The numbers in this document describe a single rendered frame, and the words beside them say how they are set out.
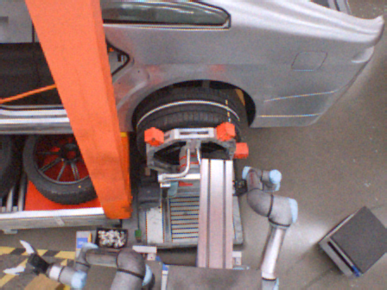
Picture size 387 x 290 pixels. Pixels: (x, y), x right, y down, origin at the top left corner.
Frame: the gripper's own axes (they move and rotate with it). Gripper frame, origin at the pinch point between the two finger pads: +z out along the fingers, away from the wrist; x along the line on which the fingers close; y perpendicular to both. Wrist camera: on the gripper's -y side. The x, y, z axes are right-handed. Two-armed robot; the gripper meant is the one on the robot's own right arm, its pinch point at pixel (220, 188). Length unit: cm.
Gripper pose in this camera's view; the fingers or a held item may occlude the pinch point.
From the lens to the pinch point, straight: 245.3
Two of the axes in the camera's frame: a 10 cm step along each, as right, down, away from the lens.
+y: 0.8, -4.5, -8.9
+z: -9.9, 0.4, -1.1
